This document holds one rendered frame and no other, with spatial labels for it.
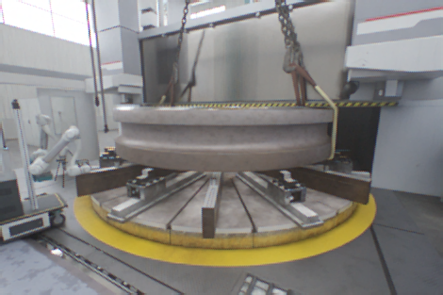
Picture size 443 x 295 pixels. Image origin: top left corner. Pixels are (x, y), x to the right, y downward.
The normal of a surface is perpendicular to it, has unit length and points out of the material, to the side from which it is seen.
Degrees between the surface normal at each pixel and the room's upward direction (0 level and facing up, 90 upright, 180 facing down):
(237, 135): 90
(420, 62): 90
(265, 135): 90
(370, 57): 90
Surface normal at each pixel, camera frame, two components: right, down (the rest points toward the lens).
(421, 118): -0.47, 0.16
